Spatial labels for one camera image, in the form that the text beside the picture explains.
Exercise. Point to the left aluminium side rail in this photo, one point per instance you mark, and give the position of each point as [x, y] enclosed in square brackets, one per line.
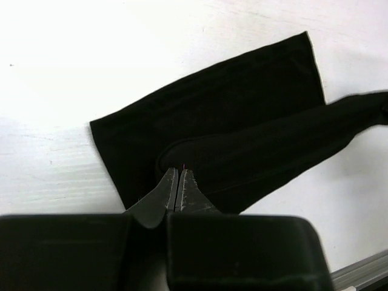
[368, 274]

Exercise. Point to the black skirt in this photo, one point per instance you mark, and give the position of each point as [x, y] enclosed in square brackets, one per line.
[245, 127]

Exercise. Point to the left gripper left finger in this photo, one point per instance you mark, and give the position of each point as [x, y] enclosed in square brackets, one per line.
[87, 251]

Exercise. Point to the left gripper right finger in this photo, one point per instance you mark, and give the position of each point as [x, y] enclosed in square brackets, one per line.
[209, 250]

